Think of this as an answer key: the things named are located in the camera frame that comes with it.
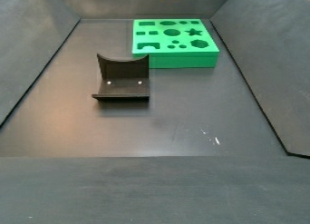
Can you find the black curved holder stand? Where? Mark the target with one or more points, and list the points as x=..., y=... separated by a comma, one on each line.
x=124, y=79

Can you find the green shape sorter box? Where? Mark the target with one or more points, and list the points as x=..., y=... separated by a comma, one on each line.
x=176, y=43

